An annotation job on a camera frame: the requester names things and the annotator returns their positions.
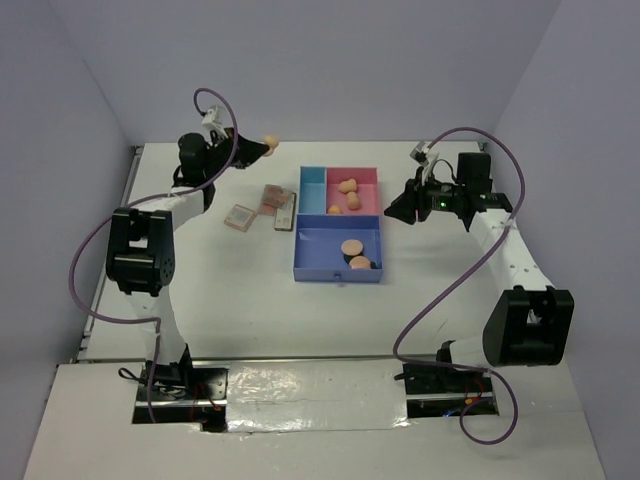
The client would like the pink round powder puff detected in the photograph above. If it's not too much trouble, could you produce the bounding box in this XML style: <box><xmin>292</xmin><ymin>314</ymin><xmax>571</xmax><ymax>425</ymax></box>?
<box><xmin>340</xmin><ymin>239</ymin><xmax>364</xmax><ymax>256</ymax></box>

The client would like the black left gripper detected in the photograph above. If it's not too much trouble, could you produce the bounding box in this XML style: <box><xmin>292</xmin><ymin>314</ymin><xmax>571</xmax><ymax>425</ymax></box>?
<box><xmin>203</xmin><ymin>128</ymin><xmax>269</xmax><ymax>180</ymax></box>

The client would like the aluminium table edge rail left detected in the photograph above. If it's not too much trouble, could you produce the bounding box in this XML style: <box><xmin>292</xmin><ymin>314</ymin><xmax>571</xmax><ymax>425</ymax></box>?
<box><xmin>68</xmin><ymin>145</ymin><xmax>144</xmax><ymax>361</ymax></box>

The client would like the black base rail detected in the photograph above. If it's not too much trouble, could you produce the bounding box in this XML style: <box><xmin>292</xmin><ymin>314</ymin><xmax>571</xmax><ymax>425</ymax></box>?
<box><xmin>132</xmin><ymin>359</ymin><xmax>498</xmax><ymax>434</ymax></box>

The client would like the pink blush palette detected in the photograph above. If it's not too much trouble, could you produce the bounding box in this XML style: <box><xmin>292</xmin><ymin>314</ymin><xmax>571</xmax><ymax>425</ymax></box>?
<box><xmin>258</xmin><ymin>198</ymin><xmax>278</xmax><ymax>216</ymax></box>

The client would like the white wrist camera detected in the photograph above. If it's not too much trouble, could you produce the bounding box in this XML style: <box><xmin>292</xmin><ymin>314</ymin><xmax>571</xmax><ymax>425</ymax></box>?
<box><xmin>201</xmin><ymin>105</ymin><xmax>227</xmax><ymax>141</ymax></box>
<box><xmin>410</xmin><ymin>141</ymin><xmax>439</xmax><ymax>184</ymax></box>

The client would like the tan gourd-shaped makeup sponge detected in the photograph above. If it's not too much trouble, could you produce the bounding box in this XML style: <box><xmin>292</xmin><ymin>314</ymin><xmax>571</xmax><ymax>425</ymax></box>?
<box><xmin>346</xmin><ymin>191</ymin><xmax>361</xmax><ymax>211</ymax></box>

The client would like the orange square blush palette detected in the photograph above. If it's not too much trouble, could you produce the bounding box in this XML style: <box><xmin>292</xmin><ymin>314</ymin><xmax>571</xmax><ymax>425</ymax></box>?
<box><xmin>224</xmin><ymin>204</ymin><xmax>257</xmax><ymax>232</ymax></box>

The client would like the three-colour compartment organizer tray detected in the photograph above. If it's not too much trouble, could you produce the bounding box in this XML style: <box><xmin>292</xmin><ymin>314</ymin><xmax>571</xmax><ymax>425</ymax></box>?
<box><xmin>293</xmin><ymin>166</ymin><xmax>383</xmax><ymax>284</ymax></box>

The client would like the silver tape covered panel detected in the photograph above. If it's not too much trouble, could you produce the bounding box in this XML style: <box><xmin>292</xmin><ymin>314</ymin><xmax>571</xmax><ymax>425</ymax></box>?
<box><xmin>226</xmin><ymin>360</ymin><xmax>409</xmax><ymax>433</ymax></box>

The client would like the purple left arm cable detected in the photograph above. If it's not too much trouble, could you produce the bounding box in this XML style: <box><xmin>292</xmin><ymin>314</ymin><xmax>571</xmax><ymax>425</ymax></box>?
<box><xmin>68</xmin><ymin>87</ymin><xmax>239</xmax><ymax>426</ymax></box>

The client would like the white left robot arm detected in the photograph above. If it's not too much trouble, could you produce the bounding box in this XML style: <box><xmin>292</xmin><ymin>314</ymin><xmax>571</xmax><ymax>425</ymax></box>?
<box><xmin>106</xmin><ymin>128</ymin><xmax>279</xmax><ymax>399</ymax></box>

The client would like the patterned eyeshadow palette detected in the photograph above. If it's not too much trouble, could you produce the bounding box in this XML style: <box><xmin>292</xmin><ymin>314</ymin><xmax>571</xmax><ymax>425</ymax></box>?
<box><xmin>262</xmin><ymin>184</ymin><xmax>292</xmax><ymax>208</ymax></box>

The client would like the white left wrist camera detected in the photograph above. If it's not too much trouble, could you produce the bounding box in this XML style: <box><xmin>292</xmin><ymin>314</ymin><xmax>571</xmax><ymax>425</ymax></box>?
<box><xmin>201</xmin><ymin>105</ymin><xmax>227</xmax><ymax>141</ymax></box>

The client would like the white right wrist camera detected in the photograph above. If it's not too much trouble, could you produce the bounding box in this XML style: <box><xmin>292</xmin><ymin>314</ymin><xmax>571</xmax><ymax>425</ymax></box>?
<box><xmin>410</xmin><ymin>141</ymin><xmax>439</xmax><ymax>184</ymax></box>

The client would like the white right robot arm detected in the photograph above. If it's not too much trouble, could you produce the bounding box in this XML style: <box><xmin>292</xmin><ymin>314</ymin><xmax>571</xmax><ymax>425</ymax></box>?
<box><xmin>384</xmin><ymin>152</ymin><xmax>575</xmax><ymax>391</ymax></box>

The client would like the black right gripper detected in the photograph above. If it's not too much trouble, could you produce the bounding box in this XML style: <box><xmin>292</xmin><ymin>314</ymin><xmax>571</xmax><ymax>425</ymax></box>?
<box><xmin>384</xmin><ymin>166</ymin><xmax>465</xmax><ymax>225</ymax></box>

